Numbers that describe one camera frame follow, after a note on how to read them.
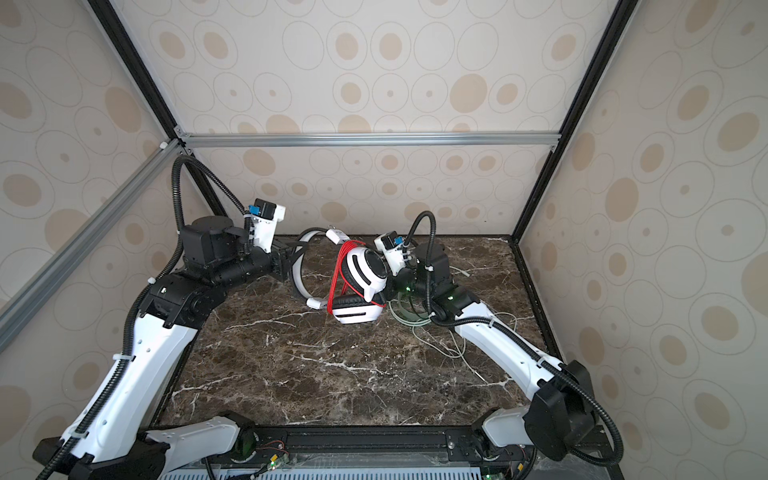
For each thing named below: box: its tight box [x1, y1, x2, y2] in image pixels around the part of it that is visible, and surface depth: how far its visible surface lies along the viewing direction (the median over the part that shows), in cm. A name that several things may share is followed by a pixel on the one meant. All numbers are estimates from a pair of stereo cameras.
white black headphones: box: [292, 227, 391, 324], surface depth 54 cm
